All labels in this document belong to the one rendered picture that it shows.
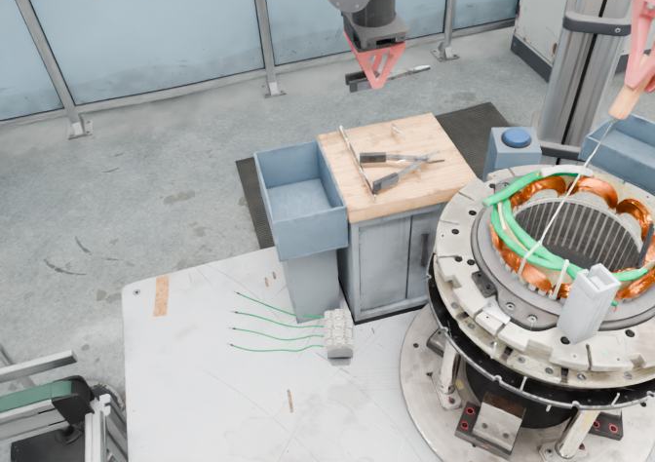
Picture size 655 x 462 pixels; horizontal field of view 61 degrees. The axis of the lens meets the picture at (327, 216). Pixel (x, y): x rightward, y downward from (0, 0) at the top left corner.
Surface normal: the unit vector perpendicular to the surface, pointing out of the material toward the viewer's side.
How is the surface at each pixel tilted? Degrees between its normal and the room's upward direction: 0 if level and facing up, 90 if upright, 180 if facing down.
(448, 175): 0
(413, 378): 0
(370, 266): 90
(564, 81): 90
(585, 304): 90
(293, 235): 90
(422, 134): 0
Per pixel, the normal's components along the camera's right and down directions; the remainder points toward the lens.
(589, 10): -0.35, 0.67
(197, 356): -0.05, -0.71
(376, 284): 0.26, 0.67
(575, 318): -0.92, 0.30
